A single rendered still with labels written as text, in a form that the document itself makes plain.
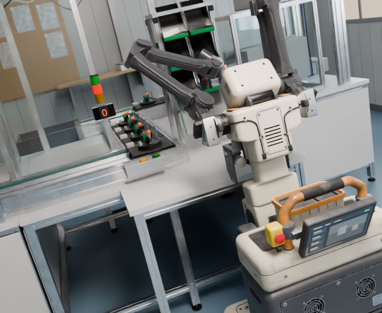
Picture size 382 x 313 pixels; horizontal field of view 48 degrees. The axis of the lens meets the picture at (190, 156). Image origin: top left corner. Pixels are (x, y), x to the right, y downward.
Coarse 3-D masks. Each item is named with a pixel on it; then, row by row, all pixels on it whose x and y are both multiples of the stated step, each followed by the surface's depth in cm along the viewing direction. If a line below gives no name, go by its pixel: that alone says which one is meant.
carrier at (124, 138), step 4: (136, 128) 271; (136, 132) 272; (144, 132) 269; (152, 132) 273; (160, 132) 269; (120, 136) 274; (124, 136) 274; (128, 136) 278; (132, 136) 265; (136, 136) 265; (140, 136) 262; (152, 136) 264; (160, 136) 261; (124, 140) 269; (128, 140) 267; (132, 140) 265; (136, 140) 263; (140, 140) 260; (124, 144) 260
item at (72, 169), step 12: (96, 156) 251; (108, 156) 250; (120, 156) 251; (60, 168) 246; (72, 168) 245; (84, 168) 247; (96, 168) 244; (24, 180) 242; (36, 180) 240; (48, 180) 242; (60, 180) 237
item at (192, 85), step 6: (168, 66) 254; (174, 72) 257; (180, 72) 258; (186, 72) 257; (192, 72) 249; (180, 78) 253; (186, 78) 252; (192, 78) 251; (186, 84) 247; (192, 84) 247
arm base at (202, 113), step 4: (196, 112) 174; (200, 112) 174; (204, 112) 174; (208, 112) 173; (196, 116) 174; (200, 116) 172; (204, 116) 171; (208, 116) 172; (212, 116) 173; (216, 116) 171; (220, 116) 171; (196, 120) 173; (200, 120) 171; (196, 124) 169; (200, 124) 169; (196, 128) 170; (200, 128) 171; (196, 132) 172; (200, 132) 173; (196, 136) 174; (200, 136) 175
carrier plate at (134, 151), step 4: (164, 136) 258; (164, 140) 249; (168, 140) 247; (136, 144) 254; (164, 144) 241; (172, 144) 238; (128, 148) 249; (132, 148) 247; (136, 148) 245; (152, 148) 238; (156, 148) 237; (160, 148) 236; (164, 148) 236; (132, 152) 240; (136, 152) 238; (140, 152) 236; (144, 152) 235; (148, 152) 234; (132, 156) 236; (136, 156) 233; (140, 156) 233
